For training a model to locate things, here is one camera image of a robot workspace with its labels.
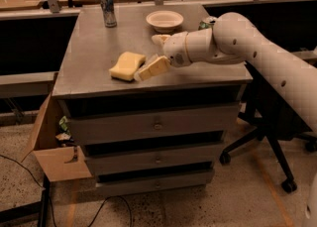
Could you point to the black metal floor stand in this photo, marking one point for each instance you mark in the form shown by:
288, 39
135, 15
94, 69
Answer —
39, 208

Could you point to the silver blue tall can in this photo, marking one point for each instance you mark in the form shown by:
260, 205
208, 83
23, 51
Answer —
107, 7

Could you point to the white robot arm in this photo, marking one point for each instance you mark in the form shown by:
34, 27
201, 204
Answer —
232, 39

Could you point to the green soda can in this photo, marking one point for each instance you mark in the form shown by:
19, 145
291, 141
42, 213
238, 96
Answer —
207, 22

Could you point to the yellow sponge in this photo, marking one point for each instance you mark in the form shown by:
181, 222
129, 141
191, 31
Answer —
126, 66

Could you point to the grey drawer cabinet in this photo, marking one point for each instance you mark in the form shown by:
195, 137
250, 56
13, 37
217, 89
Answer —
163, 133

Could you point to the open cardboard box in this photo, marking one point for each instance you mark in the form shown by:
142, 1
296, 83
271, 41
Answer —
58, 163

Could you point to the white paper bowl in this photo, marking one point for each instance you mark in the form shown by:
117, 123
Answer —
164, 21

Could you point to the black office chair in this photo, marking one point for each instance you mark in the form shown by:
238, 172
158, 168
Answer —
274, 119

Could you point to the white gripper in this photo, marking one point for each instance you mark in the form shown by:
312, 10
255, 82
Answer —
175, 50

